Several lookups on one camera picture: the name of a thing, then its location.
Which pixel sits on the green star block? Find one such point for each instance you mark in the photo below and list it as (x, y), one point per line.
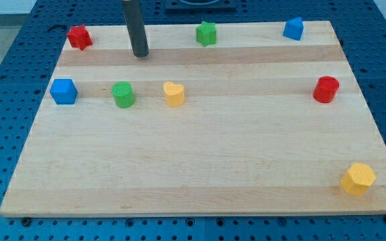
(206, 33)

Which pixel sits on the red star block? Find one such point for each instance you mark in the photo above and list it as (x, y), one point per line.
(79, 37)

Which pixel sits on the yellow heart block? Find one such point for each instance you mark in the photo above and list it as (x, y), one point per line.
(174, 94)

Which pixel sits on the light wooden board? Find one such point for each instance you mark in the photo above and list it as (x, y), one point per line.
(249, 140)

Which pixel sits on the green cylinder block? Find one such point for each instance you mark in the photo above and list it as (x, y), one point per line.
(123, 94)

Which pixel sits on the blue cube block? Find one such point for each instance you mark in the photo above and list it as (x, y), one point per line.
(63, 91)

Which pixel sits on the blue triangular block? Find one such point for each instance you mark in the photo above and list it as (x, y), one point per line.
(294, 28)

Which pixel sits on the red cylinder block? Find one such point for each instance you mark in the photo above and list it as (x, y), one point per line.
(326, 89)

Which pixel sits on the yellow hexagon block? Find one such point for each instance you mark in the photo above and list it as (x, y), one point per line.
(358, 179)

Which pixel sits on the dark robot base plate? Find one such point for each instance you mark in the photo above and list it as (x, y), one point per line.
(178, 5)

